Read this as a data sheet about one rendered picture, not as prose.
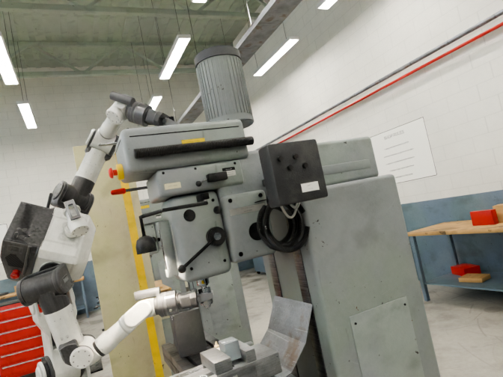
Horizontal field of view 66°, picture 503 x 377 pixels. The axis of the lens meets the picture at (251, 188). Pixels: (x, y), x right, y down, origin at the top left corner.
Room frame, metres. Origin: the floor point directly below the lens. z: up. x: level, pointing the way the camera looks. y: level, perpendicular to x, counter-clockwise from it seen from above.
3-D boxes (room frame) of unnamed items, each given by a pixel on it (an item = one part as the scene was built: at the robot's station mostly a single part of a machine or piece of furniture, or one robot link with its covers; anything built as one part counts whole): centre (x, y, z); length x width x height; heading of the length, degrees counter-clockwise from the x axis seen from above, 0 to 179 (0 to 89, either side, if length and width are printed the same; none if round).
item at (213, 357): (1.34, 0.23, 1.05); 0.15 x 0.06 x 0.04; 27
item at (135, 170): (1.53, 0.24, 1.81); 0.47 x 0.26 x 0.16; 115
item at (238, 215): (1.60, 0.08, 1.47); 0.24 x 0.19 x 0.26; 25
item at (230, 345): (1.36, 0.18, 1.07); 0.06 x 0.05 x 0.06; 27
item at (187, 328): (1.84, 0.43, 1.06); 0.22 x 0.12 x 0.20; 19
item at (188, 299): (1.51, 0.35, 1.23); 0.13 x 0.12 x 0.10; 6
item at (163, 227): (1.47, 0.36, 1.45); 0.04 x 0.04 x 0.21; 25
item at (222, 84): (1.63, 0.03, 2.05); 0.20 x 0.20 x 0.32
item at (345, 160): (1.73, -0.19, 1.66); 0.80 x 0.23 x 0.20; 115
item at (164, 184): (1.54, 0.22, 1.68); 0.34 x 0.24 x 0.10; 115
